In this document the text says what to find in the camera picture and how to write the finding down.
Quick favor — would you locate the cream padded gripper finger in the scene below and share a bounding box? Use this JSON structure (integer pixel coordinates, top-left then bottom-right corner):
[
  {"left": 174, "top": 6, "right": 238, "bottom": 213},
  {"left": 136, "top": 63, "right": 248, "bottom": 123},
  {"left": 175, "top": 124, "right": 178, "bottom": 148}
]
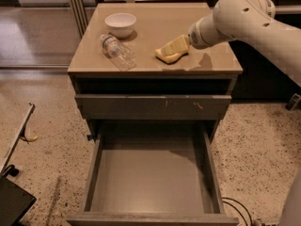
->
[{"left": 161, "top": 35, "right": 190, "bottom": 56}]

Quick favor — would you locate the yellow sponge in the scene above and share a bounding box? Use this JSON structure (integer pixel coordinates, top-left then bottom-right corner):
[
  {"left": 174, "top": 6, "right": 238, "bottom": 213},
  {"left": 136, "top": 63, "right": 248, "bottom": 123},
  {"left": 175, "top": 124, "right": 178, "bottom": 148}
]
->
[{"left": 155, "top": 47, "right": 188, "bottom": 64}]

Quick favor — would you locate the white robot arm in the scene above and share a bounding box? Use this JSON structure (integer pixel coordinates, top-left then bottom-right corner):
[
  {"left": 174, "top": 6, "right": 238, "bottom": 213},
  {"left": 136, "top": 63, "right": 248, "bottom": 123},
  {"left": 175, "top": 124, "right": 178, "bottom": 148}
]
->
[{"left": 155, "top": 0, "right": 301, "bottom": 86}]

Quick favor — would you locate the grey drawer cabinet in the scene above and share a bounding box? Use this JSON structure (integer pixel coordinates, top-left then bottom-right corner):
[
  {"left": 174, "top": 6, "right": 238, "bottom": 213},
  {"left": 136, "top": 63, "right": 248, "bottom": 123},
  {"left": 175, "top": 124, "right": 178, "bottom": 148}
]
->
[{"left": 68, "top": 3, "right": 243, "bottom": 137}]

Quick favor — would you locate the closed grey upper drawer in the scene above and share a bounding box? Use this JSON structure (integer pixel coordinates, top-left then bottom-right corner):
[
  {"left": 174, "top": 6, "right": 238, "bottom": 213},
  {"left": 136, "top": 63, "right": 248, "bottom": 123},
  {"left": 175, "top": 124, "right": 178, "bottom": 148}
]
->
[{"left": 75, "top": 94, "right": 231, "bottom": 121}]

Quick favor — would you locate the white ceramic bowl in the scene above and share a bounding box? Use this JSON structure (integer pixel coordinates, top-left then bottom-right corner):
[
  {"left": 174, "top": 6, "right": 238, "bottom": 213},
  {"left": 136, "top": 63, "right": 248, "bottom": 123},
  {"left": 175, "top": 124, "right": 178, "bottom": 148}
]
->
[{"left": 104, "top": 13, "right": 136, "bottom": 39}]

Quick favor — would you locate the clear plastic water bottle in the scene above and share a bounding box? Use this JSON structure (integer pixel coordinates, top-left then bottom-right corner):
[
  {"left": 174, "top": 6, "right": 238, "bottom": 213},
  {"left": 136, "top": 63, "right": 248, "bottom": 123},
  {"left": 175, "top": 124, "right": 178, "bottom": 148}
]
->
[{"left": 100, "top": 35, "right": 136, "bottom": 72}]

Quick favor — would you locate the small dark floor object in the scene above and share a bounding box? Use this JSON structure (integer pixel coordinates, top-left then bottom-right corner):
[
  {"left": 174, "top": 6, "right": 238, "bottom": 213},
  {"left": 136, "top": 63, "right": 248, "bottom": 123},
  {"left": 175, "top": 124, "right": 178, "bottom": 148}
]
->
[{"left": 285, "top": 93, "right": 301, "bottom": 111}]

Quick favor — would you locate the white ribbed floor device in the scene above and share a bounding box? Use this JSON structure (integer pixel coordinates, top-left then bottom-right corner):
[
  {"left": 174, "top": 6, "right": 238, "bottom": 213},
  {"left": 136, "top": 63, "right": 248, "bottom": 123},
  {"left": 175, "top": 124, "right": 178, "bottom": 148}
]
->
[{"left": 253, "top": 218, "right": 279, "bottom": 226}]

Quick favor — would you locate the metal stand with hook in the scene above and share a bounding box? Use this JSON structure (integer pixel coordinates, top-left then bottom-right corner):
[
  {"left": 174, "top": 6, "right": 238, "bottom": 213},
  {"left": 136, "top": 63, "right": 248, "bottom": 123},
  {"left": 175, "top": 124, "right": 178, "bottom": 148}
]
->
[{"left": 0, "top": 103, "right": 39, "bottom": 177}]

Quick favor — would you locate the black box at corner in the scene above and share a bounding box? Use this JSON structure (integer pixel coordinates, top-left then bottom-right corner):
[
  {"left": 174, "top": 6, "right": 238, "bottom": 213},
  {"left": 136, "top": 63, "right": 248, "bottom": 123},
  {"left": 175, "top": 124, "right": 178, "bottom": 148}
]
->
[{"left": 0, "top": 177, "right": 37, "bottom": 226}]

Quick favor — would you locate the black cable on floor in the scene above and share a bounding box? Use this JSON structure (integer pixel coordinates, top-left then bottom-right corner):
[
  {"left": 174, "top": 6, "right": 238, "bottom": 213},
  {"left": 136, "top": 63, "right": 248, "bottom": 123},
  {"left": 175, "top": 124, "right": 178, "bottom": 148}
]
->
[{"left": 221, "top": 197, "right": 254, "bottom": 226}]

